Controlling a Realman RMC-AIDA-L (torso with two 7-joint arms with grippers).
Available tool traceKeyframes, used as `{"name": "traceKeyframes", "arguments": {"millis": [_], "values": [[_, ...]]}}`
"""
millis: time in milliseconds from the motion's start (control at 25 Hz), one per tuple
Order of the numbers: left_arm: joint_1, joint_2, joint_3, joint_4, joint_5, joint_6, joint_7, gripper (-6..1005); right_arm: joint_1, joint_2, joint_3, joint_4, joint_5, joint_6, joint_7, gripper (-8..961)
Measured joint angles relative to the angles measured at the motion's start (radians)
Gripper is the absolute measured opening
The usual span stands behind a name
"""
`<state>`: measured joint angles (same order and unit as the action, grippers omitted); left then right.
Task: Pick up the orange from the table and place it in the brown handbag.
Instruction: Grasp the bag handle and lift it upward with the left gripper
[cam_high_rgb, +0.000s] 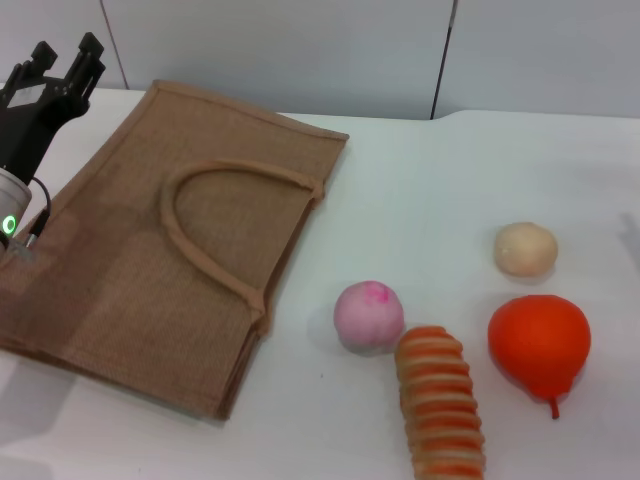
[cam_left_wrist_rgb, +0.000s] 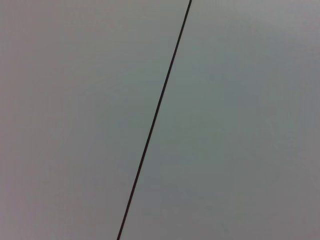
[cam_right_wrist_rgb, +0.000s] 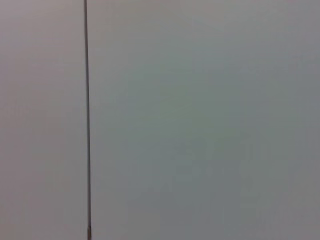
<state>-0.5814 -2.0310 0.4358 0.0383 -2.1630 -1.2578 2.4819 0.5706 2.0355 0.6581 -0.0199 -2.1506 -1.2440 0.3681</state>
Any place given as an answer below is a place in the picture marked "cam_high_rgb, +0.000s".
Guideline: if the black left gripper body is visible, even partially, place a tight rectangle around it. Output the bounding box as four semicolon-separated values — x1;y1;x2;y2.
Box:
0;62;92;182

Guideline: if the brown jute handbag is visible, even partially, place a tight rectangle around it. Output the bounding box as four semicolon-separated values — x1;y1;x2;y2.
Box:
0;78;351;422

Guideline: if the orange toy fruit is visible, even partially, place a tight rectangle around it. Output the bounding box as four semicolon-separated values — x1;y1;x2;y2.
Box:
487;294;592;420

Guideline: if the pink toy peach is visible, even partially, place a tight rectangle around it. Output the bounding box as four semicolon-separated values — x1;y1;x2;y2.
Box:
333;280;405;357

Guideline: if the beige round toy fruit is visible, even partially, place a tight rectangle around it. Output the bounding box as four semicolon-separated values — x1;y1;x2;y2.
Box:
494;221;559;276

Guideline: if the orange striped toy bread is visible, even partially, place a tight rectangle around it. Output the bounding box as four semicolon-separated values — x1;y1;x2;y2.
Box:
393;325;487;480

